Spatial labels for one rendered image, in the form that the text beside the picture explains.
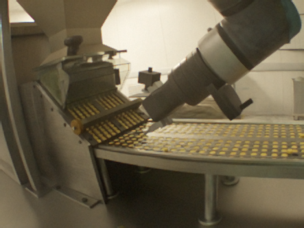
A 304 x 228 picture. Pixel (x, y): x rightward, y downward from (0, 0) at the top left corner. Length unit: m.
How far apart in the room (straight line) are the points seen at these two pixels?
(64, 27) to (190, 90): 0.36
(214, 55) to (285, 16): 0.12
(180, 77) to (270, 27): 0.17
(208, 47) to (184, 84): 0.07
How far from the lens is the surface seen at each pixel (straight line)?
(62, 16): 0.57
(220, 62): 0.32
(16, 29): 0.75
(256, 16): 0.30
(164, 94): 0.37
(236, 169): 0.34
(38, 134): 0.68
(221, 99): 0.34
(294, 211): 0.49
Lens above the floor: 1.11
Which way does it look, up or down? 13 degrees down
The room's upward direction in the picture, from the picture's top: 8 degrees counter-clockwise
